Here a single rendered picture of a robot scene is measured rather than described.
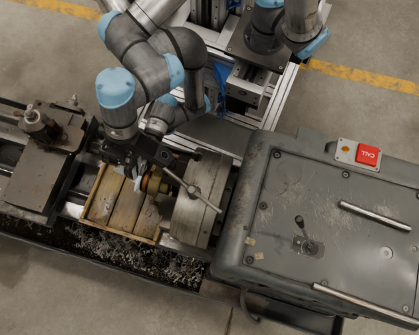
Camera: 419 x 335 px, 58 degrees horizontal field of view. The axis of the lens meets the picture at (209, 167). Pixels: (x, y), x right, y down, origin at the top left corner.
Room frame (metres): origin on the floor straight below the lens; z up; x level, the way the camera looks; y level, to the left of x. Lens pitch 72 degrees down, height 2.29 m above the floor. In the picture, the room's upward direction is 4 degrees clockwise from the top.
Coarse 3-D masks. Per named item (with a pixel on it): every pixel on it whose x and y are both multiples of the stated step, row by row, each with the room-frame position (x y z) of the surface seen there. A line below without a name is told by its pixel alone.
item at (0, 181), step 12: (36, 108) 0.65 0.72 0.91; (96, 120) 0.63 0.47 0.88; (84, 144) 0.52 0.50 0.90; (72, 156) 0.45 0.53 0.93; (72, 168) 0.41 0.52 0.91; (0, 180) 0.34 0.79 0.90; (0, 192) 0.30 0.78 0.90; (60, 192) 0.31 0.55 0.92; (0, 204) 0.25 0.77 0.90; (60, 204) 0.27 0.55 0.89; (24, 216) 0.21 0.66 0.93; (36, 216) 0.21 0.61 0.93; (48, 216) 0.22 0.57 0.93
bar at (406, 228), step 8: (344, 200) 0.27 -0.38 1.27; (344, 208) 0.25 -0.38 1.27; (352, 208) 0.25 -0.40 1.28; (360, 208) 0.25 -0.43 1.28; (368, 216) 0.23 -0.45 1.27; (376, 216) 0.23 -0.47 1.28; (384, 216) 0.23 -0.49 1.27; (392, 224) 0.21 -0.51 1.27; (400, 224) 0.21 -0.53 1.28; (408, 232) 0.19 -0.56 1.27
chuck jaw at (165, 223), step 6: (156, 198) 0.27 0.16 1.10; (162, 198) 0.27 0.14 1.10; (168, 198) 0.28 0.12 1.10; (174, 198) 0.28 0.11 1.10; (156, 204) 0.26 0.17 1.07; (162, 204) 0.25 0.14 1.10; (168, 204) 0.26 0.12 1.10; (174, 204) 0.26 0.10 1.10; (162, 210) 0.23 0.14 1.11; (168, 210) 0.24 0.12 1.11; (162, 216) 0.22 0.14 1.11; (168, 216) 0.22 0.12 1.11; (162, 222) 0.20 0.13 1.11; (168, 222) 0.20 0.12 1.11; (162, 228) 0.18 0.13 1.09; (168, 228) 0.18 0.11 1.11
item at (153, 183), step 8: (144, 176) 0.34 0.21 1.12; (152, 176) 0.34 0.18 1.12; (160, 176) 0.34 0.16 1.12; (144, 184) 0.31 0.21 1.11; (152, 184) 0.31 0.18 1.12; (160, 184) 0.32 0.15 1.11; (168, 184) 0.32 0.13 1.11; (144, 192) 0.30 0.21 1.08; (152, 192) 0.29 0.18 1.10; (160, 192) 0.30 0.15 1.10; (168, 192) 0.31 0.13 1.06
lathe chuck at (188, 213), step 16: (192, 160) 0.37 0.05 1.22; (208, 160) 0.38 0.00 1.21; (192, 176) 0.32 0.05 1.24; (208, 176) 0.32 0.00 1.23; (208, 192) 0.27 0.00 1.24; (176, 208) 0.22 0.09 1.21; (192, 208) 0.22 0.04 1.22; (176, 224) 0.18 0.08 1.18; (192, 224) 0.18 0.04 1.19; (176, 240) 0.15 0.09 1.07; (192, 240) 0.14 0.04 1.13
